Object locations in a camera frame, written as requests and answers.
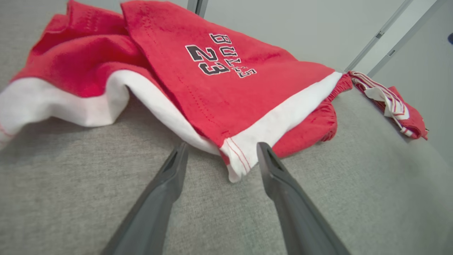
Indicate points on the dark blue object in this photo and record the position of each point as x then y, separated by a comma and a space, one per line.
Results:
450, 38

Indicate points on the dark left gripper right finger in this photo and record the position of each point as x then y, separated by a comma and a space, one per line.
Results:
304, 230

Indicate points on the red white-striped long pants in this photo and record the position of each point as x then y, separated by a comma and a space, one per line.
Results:
412, 120

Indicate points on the grey metal wall post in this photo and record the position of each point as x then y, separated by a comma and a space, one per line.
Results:
198, 6

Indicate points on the red Bulls 23 shorts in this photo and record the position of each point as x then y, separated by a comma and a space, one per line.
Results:
219, 99

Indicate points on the grey metal wall rail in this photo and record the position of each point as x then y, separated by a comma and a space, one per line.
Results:
380, 34
391, 52

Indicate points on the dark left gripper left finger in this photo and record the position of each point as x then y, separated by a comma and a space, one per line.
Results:
148, 223

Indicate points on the grey fabric sofa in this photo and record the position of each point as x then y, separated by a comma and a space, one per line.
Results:
70, 184

